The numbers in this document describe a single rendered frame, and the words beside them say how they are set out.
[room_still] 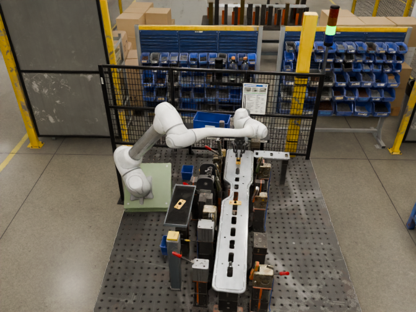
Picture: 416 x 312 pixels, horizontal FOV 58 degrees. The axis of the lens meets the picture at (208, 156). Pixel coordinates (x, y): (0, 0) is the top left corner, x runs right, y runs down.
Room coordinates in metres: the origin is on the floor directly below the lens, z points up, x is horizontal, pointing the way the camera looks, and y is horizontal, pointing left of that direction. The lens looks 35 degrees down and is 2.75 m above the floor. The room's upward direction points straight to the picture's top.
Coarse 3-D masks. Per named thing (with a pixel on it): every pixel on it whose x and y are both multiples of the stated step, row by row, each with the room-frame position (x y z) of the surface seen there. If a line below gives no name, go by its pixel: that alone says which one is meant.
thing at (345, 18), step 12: (324, 12) 5.62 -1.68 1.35; (348, 12) 5.62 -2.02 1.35; (324, 24) 5.53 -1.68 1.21; (348, 24) 5.02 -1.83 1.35; (360, 24) 5.02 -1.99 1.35; (372, 24) 5.02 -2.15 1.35; (384, 24) 5.02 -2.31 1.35; (396, 24) 5.05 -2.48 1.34; (408, 24) 5.02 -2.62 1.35; (408, 72) 5.02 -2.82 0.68; (396, 96) 5.03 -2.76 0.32; (396, 108) 5.01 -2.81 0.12
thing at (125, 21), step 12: (132, 12) 6.84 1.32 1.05; (144, 12) 6.84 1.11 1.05; (156, 12) 6.83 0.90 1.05; (168, 12) 6.93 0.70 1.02; (120, 24) 6.44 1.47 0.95; (132, 24) 6.42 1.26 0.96; (144, 24) 6.76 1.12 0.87; (156, 24) 6.79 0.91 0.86; (168, 24) 6.88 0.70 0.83; (132, 36) 6.42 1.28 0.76; (132, 48) 6.43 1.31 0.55
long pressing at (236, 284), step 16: (224, 176) 2.24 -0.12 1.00; (240, 176) 2.24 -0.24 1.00; (240, 192) 2.06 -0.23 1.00; (224, 208) 1.89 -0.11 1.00; (240, 208) 1.89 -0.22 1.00; (224, 224) 1.74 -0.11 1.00; (240, 224) 1.74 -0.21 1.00; (224, 240) 1.60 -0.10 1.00; (240, 240) 1.60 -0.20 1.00; (224, 256) 1.48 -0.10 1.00; (240, 256) 1.48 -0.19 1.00; (224, 272) 1.36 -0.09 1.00; (240, 272) 1.36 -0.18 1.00; (224, 288) 1.26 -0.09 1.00; (240, 288) 1.26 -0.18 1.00
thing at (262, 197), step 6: (258, 192) 2.01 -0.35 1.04; (258, 198) 1.96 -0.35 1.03; (264, 198) 1.96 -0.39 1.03; (258, 204) 1.96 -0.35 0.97; (264, 204) 1.96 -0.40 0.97; (258, 210) 1.97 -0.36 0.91; (264, 210) 1.96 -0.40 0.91; (258, 216) 1.97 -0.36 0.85; (258, 222) 1.96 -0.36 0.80; (264, 222) 2.00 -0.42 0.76; (252, 228) 1.98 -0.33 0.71; (258, 228) 1.96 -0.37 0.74; (264, 228) 1.97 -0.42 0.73
